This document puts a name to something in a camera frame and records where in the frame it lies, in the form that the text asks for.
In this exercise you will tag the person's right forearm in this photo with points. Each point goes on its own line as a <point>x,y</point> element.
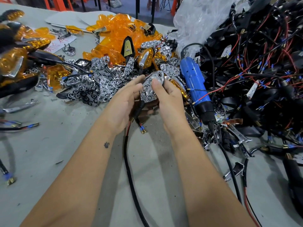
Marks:
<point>203,184</point>

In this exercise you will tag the white paper with red writing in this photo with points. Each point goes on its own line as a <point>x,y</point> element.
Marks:
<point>59,43</point>

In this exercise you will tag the chrome reflector plate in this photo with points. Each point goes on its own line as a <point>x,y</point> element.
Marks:
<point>148,88</point>

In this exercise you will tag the black metal table legs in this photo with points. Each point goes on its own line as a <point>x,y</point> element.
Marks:
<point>152,8</point>

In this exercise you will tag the chrome and orange indicator light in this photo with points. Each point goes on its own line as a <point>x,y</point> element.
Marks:
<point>180,88</point>
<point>145,57</point>

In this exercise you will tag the chrome trim strip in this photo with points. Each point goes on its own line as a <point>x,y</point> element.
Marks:
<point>20,107</point>
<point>235,171</point>

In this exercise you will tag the person's right hand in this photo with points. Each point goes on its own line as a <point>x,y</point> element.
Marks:
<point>174,108</point>

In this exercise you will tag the clear plastic bag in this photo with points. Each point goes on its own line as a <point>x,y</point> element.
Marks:
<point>201,21</point>

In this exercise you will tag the white cardboard sheet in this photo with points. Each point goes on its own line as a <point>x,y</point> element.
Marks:
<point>68,18</point>

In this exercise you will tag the person's left thumb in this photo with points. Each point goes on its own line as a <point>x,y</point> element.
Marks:
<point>135,80</point>

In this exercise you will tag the black housing with circuit board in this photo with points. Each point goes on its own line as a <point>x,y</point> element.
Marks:
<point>127,48</point>

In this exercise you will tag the person's right thumb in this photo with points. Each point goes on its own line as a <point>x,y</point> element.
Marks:
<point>157,88</point>

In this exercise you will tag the single orange lens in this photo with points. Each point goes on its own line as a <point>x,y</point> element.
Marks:
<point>74,29</point>
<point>56,76</point>

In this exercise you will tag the blue electric screwdriver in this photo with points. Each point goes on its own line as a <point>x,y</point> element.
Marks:
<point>196,82</point>

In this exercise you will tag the pile of orange lenses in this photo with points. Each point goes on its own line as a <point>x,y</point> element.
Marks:
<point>116,33</point>

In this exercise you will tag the person's left hand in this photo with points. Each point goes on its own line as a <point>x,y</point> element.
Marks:
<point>118,108</point>

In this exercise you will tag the pile of chrome reflectors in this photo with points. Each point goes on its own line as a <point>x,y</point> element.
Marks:
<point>104,80</point>

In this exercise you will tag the orange stool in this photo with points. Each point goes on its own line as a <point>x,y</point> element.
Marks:
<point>176,3</point>
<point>58,2</point>

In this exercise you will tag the person's left forearm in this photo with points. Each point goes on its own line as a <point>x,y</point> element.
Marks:
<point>78,177</point>

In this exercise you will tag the pile of assembled orange indicators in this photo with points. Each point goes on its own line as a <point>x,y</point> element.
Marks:
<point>16,59</point>

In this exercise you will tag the small chrome reflector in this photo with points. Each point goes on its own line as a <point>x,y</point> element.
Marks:
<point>69,50</point>

